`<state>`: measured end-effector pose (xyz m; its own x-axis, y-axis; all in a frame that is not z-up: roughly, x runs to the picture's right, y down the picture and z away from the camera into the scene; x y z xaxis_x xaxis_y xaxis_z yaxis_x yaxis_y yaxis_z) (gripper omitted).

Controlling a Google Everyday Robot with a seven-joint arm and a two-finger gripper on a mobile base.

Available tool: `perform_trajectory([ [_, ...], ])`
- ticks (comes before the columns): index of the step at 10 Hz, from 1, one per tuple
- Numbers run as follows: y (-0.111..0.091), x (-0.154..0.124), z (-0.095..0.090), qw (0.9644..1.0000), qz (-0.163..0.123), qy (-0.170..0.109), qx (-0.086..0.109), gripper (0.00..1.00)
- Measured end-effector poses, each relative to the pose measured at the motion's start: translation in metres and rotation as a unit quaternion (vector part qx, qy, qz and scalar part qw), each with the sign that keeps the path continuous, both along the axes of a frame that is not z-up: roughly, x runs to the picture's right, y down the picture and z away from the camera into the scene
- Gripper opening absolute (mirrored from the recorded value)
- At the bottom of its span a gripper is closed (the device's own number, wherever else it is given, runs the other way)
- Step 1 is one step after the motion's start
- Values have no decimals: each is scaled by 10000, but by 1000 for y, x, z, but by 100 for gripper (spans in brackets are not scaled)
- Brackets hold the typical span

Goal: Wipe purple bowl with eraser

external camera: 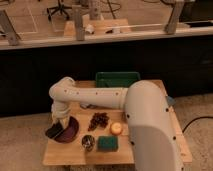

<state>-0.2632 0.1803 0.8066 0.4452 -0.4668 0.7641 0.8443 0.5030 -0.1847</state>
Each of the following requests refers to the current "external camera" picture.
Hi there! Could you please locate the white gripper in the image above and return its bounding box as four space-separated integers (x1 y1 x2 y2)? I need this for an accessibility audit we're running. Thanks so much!
51 101 70 128

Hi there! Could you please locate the purple bowl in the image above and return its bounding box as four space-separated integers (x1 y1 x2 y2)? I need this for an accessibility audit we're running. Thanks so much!
54 117 79 143

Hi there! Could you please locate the black eraser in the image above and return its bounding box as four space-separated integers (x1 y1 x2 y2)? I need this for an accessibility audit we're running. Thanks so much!
45 122 63 139

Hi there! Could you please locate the bunch of dark grapes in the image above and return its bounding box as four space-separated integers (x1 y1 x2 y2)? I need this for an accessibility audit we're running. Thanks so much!
88 113 109 131

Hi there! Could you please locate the small orange fruit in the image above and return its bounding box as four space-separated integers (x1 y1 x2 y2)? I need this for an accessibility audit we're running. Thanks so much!
110 122 123 135

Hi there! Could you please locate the black cable on floor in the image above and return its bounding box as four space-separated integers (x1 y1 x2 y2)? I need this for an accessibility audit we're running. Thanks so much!
182 115 213 133

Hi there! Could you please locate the small metal cup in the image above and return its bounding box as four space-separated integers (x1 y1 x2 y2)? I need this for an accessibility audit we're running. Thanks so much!
81 135 95 151

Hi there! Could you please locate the black office chair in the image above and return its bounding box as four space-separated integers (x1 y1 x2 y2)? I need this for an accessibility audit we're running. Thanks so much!
46 0 70 21

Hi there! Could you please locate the green plastic tray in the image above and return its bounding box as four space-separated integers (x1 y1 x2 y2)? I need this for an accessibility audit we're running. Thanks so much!
95 72 141 88

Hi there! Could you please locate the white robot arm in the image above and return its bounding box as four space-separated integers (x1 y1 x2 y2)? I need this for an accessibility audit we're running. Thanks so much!
49 77 184 171

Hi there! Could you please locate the silver object behind arm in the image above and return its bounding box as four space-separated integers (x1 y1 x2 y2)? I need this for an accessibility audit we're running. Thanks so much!
80 103 96 109

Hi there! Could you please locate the green sponge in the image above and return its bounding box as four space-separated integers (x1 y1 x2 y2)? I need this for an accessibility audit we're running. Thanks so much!
97 136 118 151

